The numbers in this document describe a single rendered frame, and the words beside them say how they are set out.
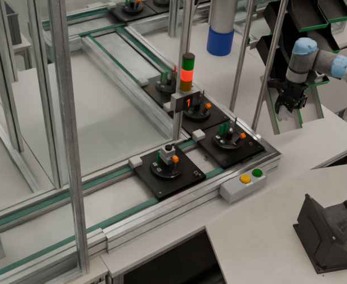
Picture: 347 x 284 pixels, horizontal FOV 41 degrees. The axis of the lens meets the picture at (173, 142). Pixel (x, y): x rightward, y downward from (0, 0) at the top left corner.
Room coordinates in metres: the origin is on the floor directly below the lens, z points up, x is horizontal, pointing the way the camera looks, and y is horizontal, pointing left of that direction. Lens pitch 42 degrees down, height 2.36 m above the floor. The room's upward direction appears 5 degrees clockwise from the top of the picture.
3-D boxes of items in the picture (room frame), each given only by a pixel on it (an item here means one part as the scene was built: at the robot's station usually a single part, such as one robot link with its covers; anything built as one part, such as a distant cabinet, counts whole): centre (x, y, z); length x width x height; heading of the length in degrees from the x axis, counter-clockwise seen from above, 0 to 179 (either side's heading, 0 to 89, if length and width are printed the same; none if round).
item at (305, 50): (1.45, -0.43, 1.53); 0.09 x 0.08 x 0.11; 68
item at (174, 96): (1.57, -0.03, 1.29); 0.12 x 0.05 x 0.25; 128
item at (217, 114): (1.79, -0.10, 1.01); 0.24 x 0.24 x 0.13; 38
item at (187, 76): (1.57, -0.03, 1.33); 0.05 x 0.05 x 0.05
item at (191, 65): (1.57, -0.03, 1.38); 0.05 x 0.05 x 0.05
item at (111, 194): (1.43, 0.00, 0.91); 0.84 x 0.28 x 0.10; 128
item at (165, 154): (1.40, 0.02, 1.06); 0.08 x 0.04 x 0.07; 38
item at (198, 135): (1.60, -0.25, 1.01); 0.24 x 0.24 x 0.13; 38
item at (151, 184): (1.39, 0.02, 0.96); 0.24 x 0.24 x 0.02; 38
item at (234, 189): (1.38, -0.32, 0.93); 0.21 x 0.07 x 0.06; 128
